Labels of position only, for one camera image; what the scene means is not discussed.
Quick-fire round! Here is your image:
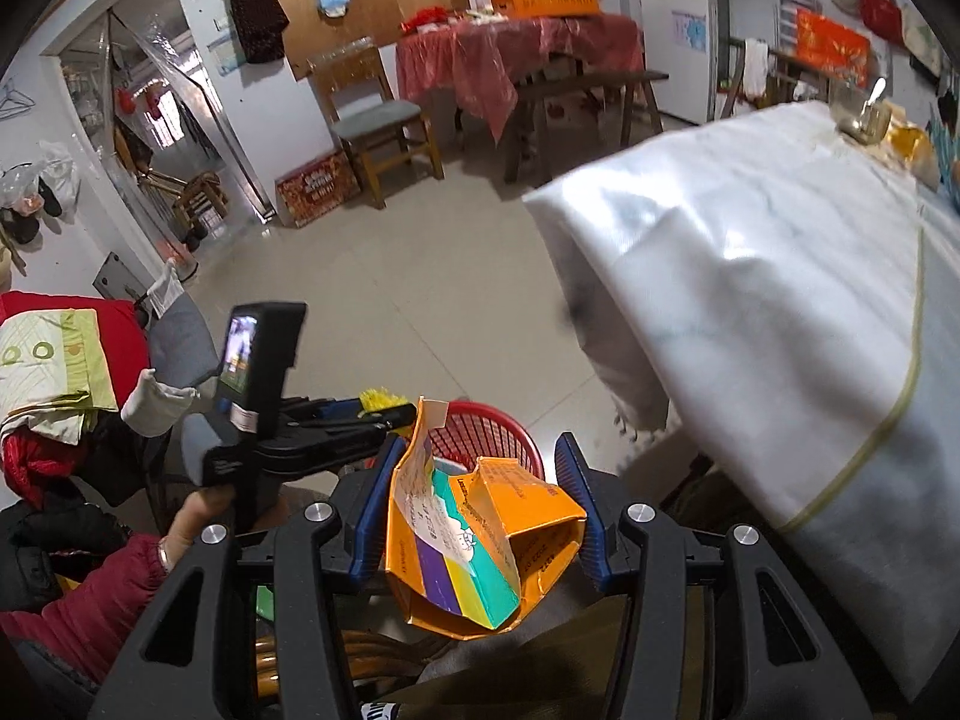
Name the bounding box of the orange cardboard box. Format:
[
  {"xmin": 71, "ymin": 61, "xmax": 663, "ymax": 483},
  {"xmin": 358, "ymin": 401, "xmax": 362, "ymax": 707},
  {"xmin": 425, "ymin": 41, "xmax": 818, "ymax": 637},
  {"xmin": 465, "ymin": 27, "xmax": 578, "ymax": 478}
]
[{"xmin": 490, "ymin": 0, "xmax": 602, "ymax": 20}]

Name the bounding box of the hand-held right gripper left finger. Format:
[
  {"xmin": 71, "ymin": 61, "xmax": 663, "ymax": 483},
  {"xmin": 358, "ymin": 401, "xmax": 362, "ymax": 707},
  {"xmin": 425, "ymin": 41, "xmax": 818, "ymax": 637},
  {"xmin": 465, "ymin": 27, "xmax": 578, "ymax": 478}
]
[{"xmin": 90, "ymin": 433, "xmax": 407, "ymax": 720}]

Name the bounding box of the small fridge poster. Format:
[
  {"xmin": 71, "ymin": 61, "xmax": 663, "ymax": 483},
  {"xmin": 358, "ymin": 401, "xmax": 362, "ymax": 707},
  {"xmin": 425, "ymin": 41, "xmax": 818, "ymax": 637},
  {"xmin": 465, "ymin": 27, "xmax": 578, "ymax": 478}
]
[{"xmin": 672, "ymin": 10, "xmax": 709, "ymax": 54}]

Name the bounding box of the white refrigerator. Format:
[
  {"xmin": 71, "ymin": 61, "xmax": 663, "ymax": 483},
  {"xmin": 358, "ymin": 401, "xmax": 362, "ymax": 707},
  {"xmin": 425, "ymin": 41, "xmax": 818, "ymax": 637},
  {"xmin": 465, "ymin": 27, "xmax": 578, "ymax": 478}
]
[{"xmin": 628, "ymin": 0, "xmax": 726, "ymax": 126}]

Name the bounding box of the dark wooden chair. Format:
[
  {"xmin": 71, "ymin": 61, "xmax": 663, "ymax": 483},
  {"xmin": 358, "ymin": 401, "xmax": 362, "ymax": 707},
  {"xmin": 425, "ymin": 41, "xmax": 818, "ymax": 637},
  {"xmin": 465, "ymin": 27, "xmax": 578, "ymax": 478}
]
[{"xmin": 716, "ymin": 36, "xmax": 781, "ymax": 121}]

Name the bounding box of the dark knitted garment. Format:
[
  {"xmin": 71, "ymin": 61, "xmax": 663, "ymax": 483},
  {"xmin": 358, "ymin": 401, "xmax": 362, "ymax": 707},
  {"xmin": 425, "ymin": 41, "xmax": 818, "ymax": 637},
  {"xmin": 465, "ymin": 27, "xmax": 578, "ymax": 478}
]
[{"xmin": 222, "ymin": 0, "xmax": 290, "ymax": 65}]

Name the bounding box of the red covered table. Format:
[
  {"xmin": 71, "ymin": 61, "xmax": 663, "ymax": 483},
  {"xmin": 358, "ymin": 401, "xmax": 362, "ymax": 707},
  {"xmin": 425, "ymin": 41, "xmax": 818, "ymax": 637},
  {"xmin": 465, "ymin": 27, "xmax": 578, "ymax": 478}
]
[{"xmin": 394, "ymin": 13, "xmax": 647, "ymax": 145}]

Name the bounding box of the yellow food bag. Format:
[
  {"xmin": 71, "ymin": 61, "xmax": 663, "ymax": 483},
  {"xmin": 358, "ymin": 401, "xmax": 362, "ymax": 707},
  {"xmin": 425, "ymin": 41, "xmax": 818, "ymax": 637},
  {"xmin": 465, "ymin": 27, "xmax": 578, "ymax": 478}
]
[{"xmin": 884, "ymin": 119, "xmax": 940, "ymax": 175}]

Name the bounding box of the red mesh waste basket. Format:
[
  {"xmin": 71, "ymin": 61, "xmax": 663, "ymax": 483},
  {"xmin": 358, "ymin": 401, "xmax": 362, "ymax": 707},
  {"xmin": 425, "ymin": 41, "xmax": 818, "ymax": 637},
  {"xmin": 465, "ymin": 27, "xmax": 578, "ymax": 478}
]
[{"xmin": 422, "ymin": 400, "xmax": 548, "ymax": 482}]

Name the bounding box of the person's left forearm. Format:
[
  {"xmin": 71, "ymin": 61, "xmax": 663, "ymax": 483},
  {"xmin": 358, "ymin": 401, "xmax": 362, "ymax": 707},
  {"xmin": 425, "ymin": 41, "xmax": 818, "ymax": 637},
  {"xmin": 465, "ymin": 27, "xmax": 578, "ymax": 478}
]
[{"xmin": 0, "ymin": 532, "xmax": 172, "ymax": 685}]

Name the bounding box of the wooden bench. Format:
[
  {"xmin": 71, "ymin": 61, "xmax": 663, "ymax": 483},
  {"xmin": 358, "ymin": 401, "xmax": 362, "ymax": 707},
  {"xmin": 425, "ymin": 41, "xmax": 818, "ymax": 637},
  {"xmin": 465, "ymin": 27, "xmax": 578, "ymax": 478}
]
[{"xmin": 503, "ymin": 70, "xmax": 670, "ymax": 182}]

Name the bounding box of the white tote bag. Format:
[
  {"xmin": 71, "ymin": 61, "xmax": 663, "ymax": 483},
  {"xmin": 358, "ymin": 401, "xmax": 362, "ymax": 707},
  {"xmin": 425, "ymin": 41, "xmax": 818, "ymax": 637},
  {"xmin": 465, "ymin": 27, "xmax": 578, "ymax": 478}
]
[{"xmin": 899, "ymin": 7, "xmax": 943, "ymax": 77}]

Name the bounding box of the white plastic bag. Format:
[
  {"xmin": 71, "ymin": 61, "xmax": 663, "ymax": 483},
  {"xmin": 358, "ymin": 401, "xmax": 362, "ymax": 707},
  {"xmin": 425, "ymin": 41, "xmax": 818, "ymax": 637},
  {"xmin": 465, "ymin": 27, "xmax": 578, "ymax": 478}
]
[{"xmin": 0, "ymin": 141, "xmax": 81, "ymax": 224}]

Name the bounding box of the white drawer shelf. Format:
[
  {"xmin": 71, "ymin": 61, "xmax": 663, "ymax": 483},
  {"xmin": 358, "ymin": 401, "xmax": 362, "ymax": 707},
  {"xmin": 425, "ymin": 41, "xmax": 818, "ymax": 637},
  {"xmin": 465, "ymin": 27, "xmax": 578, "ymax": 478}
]
[{"xmin": 776, "ymin": 0, "xmax": 815, "ymax": 53}]

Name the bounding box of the red gold gift box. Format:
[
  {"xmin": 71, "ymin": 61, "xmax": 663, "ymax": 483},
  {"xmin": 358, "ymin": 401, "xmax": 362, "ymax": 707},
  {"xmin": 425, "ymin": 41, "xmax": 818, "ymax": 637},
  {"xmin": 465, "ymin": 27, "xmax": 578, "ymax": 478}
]
[{"xmin": 794, "ymin": 8, "xmax": 872, "ymax": 78}]

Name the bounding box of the orange striped carton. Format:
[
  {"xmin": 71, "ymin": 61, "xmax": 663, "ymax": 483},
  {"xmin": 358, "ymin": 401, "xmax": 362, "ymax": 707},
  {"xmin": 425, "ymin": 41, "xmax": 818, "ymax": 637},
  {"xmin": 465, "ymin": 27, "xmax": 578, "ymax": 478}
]
[{"xmin": 384, "ymin": 397, "xmax": 588, "ymax": 640}]

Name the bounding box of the red quilted jacket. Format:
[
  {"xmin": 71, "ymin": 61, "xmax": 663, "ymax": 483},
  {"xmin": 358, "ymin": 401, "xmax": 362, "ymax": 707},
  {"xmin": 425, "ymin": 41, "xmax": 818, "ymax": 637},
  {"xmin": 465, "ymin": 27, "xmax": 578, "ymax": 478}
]
[{"xmin": 0, "ymin": 290, "xmax": 152, "ymax": 512}]

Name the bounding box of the small wooden stool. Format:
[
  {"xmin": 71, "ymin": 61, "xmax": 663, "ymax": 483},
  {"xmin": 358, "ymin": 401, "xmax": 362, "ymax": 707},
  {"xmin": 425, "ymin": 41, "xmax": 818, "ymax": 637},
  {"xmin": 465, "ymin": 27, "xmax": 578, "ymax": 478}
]
[{"xmin": 171, "ymin": 171, "xmax": 231, "ymax": 231}]

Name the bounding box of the person's left hand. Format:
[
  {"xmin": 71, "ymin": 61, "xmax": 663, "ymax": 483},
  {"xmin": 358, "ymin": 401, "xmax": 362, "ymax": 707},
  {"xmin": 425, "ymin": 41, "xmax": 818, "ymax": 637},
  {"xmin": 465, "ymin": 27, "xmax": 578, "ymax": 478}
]
[{"xmin": 160, "ymin": 487, "xmax": 237, "ymax": 569}]

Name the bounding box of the brown wooden stool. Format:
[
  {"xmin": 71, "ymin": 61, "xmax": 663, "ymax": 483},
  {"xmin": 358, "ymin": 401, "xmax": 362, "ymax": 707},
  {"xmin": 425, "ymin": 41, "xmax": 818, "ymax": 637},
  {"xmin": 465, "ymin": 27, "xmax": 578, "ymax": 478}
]
[{"xmin": 253, "ymin": 628, "xmax": 422, "ymax": 720}]

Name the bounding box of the wooden wall board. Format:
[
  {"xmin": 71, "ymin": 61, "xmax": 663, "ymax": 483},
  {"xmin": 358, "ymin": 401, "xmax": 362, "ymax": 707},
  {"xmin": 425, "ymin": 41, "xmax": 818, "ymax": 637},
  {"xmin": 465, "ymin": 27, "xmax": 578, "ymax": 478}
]
[{"xmin": 247, "ymin": 0, "xmax": 496, "ymax": 80}]

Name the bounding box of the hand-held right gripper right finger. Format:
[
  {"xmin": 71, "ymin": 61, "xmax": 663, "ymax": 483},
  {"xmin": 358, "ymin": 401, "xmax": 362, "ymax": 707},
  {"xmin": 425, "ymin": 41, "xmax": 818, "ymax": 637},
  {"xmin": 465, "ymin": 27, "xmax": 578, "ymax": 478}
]
[{"xmin": 553, "ymin": 431, "xmax": 875, "ymax": 720}]

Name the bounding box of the dark red printed box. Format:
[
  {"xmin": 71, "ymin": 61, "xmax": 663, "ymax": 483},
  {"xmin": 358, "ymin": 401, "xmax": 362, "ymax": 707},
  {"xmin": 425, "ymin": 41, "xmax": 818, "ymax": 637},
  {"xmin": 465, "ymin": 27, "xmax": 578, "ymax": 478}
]
[{"xmin": 274, "ymin": 149, "xmax": 363, "ymax": 229}]

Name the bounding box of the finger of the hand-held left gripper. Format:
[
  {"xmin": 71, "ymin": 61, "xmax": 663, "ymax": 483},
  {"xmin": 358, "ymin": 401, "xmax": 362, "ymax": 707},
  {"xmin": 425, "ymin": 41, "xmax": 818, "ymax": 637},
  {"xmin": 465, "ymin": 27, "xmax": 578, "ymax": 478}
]
[
  {"xmin": 287, "ymin": 397, "xmax": 370, "ymax": 430},
  {"xmin": 328, "ymin": 403, "xmax": 418, "ymax": 467}
]

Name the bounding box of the wire clothes hanger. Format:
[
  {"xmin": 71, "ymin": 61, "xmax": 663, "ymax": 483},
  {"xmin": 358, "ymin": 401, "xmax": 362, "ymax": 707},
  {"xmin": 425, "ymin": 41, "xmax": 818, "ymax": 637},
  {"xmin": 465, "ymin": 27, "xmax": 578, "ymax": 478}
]
[{"xmin": 0, "ymin": 78, "xmax": 36, "ymax": 122}]

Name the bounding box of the green patterned cloth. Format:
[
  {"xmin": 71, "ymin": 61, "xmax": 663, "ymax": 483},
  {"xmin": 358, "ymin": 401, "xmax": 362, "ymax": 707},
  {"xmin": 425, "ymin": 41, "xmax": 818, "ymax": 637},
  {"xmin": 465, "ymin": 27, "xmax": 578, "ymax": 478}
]
[{"xmin": 0, "ymin": 307, "xmax": 119, "ymax": 430}]

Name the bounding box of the white grey tablecloth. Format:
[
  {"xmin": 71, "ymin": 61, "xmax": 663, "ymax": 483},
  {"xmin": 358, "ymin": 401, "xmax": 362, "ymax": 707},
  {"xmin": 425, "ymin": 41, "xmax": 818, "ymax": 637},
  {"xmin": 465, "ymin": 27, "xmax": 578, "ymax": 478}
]
[{"xmin": 520, "ymin": 100, "xmax": 960, "ymax": 700}]

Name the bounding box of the white towel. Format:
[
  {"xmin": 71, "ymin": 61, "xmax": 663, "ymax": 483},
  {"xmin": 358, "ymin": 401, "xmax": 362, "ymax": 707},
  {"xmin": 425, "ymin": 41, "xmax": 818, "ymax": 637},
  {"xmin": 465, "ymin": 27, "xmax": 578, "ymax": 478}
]
[{"xmin": 742, "ymin": 37, "xmax": 770, "ymax": 99}]

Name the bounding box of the wooden chair grey cushion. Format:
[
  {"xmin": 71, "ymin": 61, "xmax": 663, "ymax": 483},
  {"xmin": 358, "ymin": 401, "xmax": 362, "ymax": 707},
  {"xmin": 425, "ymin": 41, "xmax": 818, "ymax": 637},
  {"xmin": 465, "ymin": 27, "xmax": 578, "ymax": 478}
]
[{"xmin": 310, "ymin": 43, "xmax": 446, "ymax": 211}]

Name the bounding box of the red tote bag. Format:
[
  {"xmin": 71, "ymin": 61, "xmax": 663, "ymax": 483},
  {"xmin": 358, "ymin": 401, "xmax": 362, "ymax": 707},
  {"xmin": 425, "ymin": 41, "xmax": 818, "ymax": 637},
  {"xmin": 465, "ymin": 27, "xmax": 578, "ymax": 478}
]
[{"xmin": 858, "ymin": 0, "xmax": 905, "ymax": 47}]

